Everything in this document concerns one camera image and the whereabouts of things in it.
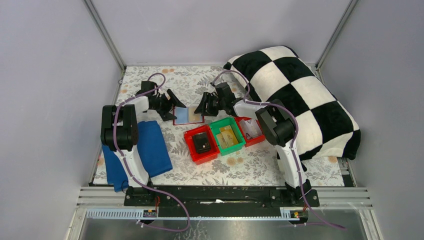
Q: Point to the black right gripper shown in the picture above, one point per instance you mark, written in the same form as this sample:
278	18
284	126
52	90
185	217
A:
207	97

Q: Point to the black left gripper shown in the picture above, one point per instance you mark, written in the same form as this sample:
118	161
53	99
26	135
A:
173	101

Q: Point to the red leather card holder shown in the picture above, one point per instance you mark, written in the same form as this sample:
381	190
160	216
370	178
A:
187	115

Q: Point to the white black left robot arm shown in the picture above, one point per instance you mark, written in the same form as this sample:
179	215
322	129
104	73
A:
119	127

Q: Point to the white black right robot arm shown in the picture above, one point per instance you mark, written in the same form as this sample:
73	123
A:
277	123

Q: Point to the gold card in holder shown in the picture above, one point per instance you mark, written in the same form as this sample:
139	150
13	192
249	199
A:
193	117

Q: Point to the gold cards in green bin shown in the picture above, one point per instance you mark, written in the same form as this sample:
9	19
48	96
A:
226	137

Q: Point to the black VIP card stack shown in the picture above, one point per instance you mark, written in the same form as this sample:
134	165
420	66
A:
201	143

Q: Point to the white cards in red bin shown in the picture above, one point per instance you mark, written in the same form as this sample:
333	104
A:
250	128

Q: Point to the green plastic bin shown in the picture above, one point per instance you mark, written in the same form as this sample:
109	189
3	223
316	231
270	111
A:
214	127

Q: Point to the blue folded cloth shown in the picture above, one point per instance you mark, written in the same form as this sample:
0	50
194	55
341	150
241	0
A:
152	150

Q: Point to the left red plastic bin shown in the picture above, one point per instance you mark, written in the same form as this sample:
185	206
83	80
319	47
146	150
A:
199	159

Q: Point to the red plastic bin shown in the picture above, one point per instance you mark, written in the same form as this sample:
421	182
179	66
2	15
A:
251	142
199	159

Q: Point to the right red plastic bin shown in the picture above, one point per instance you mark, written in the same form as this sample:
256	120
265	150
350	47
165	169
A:
251	142

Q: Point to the floral patterned table mat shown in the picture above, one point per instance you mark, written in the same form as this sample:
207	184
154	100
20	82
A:
255	165

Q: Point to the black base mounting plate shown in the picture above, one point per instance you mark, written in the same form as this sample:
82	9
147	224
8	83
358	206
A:
218	201

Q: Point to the black white checkered pillow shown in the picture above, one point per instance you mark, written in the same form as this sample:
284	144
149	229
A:
326	128

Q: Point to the aluminium front rail frame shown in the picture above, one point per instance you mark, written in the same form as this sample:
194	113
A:
345	213

